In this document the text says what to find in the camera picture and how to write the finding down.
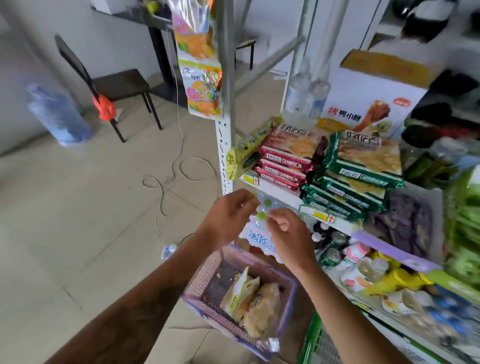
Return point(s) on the purple plastic shopping basket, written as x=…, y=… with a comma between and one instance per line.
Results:
x=210, y=277

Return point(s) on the pile of green packets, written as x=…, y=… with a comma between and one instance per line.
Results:
x=465, y=225

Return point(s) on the yellow shelf price label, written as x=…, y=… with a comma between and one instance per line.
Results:
x=250, y=179
x=318, y=215

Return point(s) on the person's left hand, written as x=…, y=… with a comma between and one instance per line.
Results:
x=225, y=219

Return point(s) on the green drink can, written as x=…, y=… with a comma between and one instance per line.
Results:
x=330, y=257
x=338, y=239

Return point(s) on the yellow green cracker packet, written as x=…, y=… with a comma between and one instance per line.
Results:
x=249, y=148
x=237, y=292

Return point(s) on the red cracker packet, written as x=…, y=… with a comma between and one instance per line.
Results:
x=275, y=180
x=281, y=170
x=292, y=146

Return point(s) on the purple plastic tray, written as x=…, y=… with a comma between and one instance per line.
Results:
x=397, y=255

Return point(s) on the white bottle with pink cap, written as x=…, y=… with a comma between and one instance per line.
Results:
x=358, y=250

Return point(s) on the person's right hand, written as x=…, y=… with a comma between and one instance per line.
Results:
x=294, y=240

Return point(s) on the crumpled plastic bottle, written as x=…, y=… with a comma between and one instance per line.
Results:
x=169, y=251

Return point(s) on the orange plastic bag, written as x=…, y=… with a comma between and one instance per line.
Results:
x=105, y=108

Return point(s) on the white printed carton box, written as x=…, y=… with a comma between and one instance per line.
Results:
x=371, y=101

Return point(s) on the person's right forearm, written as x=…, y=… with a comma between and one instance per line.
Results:
x=341, y=318

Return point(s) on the hanging orange snack packet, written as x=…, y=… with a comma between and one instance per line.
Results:
x=193, y=33
x=202, y=90

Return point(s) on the clear water bottle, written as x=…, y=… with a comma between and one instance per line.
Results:
x=317, y=99
x=298, y=92

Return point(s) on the purple snack packet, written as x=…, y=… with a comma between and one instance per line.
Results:
x=408, y=219

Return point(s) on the black bowl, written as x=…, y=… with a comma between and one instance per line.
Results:
x=427, y=18

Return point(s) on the person's left thumb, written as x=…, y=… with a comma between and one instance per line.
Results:
x=252, y=207

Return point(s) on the person's left forearm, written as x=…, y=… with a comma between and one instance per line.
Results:
x=135, y=307

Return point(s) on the black chair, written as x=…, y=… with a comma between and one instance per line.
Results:
x=116, y=84

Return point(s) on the person's right thumb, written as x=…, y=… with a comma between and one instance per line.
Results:
x=275, y=225

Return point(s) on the white metal shelf rack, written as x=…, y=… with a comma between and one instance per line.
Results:
x=225, y=93

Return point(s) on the blue water jug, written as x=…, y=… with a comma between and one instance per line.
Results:
x=60, y=116

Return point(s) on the yellow plastic bottle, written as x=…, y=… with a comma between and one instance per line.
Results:
x=397, y=279

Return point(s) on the black table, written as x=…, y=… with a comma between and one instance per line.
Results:
x=159, y=48

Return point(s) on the wrapped pack of water bottles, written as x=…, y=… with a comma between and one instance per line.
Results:
x=262, y=240

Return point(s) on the beige biscuit packet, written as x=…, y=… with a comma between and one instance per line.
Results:
x=262, y=311

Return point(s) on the green plastic crate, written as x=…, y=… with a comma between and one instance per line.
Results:
x=315, y=341

